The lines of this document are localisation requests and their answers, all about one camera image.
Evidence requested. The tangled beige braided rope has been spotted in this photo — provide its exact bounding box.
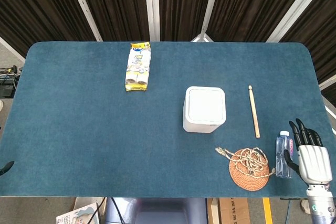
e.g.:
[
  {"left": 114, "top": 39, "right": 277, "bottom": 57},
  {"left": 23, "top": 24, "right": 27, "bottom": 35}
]
[{"left": 215, "top": 146, "right": 276, "bottom": 178}]

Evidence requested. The illustrated magazine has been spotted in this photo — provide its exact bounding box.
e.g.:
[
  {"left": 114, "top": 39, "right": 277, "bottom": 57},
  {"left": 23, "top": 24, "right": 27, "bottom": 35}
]
[{"left": 56, "top": 202, "right": 101, "bottom": 224}]

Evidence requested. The white metal frame pole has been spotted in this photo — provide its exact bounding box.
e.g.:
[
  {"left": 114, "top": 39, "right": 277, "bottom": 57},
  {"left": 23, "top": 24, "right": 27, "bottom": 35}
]
[
  {"left": 65, "top": 0, "right": 103, "bottom": 42},
  {"left": 318, "top": 76, "right": 336, "bottom": 91},
  {"left": 190, "top": 0, "right": 223, "bottom": 42},
  {"left": 143, "top": 0, "right": 161, "bottom": 42},
  {"left": 0, "top": 36, "right": 26, "bottom": 63},
  {"left": 266, "top": 0, "right": 324, "bottom": 43}
]

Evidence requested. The black cable by torso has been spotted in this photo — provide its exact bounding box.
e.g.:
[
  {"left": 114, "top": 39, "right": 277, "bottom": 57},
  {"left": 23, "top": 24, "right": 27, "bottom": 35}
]
[{"left": 94, "top": 197, "right": 124, "bottom": 224}]

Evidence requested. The round brown woven coaster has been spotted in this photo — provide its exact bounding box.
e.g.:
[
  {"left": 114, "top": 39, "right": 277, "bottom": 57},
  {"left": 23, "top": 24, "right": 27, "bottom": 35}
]
[{"left": 228, "top": 148, "right": 270, "bottom": 191}]

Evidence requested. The brown cardboard box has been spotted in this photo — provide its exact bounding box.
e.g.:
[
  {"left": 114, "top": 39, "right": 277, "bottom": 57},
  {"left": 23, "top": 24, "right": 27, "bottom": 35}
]
[{"left": 207, "top": 197, "right": 250, "bottom": 224}]

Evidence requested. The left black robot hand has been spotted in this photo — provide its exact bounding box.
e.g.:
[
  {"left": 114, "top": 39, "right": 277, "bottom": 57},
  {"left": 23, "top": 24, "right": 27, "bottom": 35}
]
[{"left": 0, "top": 161, "right": 15, "bottom": 175}]

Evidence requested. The wooden drumstick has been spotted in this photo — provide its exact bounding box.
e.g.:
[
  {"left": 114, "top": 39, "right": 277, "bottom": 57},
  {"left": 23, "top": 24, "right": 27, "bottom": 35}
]
[{"left": 248, "top": 85, "right": 261, "bottom": 138}]

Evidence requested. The yellow pack of bag rolls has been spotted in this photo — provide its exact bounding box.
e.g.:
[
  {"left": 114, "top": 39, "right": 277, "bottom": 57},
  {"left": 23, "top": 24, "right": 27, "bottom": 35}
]
[{"left": 124, "top": 41, "right": 152, "bottom": 92}]

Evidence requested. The blue felt table mat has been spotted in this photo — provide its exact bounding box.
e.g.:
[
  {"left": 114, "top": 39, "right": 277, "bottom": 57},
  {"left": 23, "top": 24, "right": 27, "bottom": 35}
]
[{"left": 0, "top": 40, "right": 336, "bottom": 198}]

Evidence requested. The grey blue robot torso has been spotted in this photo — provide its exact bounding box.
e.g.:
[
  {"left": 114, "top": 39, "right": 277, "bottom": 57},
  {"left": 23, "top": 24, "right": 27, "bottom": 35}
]
[{"left": 104, "top": 197, "right": 208, "bottom": 224}]

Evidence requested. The white square lidded bin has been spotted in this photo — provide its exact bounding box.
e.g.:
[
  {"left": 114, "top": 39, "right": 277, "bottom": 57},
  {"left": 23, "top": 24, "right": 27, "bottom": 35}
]
[{"left": 183, "top": 86, "right": 227, "bottom": 133}]

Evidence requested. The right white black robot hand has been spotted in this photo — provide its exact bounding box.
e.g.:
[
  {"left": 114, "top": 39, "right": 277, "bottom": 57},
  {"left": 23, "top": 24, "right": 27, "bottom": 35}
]
[{"left": 283, "top": 118, "right": 333, "bottom": 185}]

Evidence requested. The black power strip with cables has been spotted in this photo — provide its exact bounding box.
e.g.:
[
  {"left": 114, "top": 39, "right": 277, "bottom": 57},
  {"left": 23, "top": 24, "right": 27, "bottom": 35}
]
[{"left": 0, "top": 65, "right": 24, "bottom": 98}]

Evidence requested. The clear plastic water bottle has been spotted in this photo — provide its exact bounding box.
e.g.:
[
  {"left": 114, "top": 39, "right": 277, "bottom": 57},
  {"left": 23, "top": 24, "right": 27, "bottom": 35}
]
[{"left": 275, "top": 130, "right": 293, "bottom": 179}]

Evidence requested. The dark brown pleated curtain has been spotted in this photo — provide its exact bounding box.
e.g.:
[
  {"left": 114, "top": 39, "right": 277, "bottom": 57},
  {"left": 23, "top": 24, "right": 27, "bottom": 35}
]
[{"left": 0, "top": 0, "right": 336, "bottom": 101}]

